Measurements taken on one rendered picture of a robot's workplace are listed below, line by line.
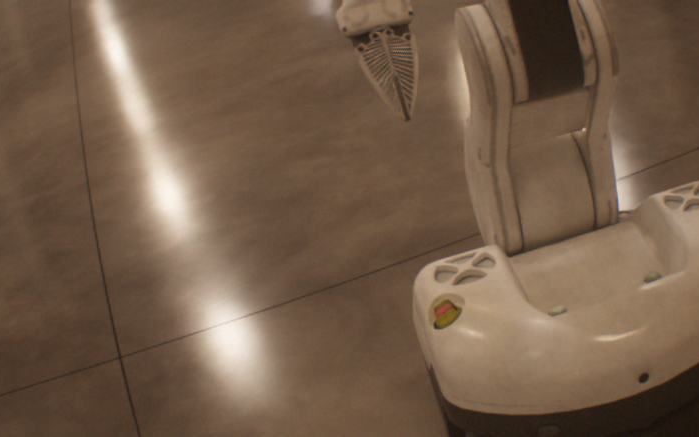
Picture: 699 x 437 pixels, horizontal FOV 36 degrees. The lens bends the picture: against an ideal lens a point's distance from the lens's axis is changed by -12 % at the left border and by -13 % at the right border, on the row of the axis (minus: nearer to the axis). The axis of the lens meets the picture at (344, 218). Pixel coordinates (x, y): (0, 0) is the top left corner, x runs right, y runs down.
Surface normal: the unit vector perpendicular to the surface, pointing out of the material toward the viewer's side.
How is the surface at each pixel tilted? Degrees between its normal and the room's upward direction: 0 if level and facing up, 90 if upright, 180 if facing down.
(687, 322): 54
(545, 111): 135
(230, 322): 0
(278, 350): 0
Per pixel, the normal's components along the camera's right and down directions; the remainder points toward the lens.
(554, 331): -0.36, -0.43
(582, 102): 0.25, 0.90
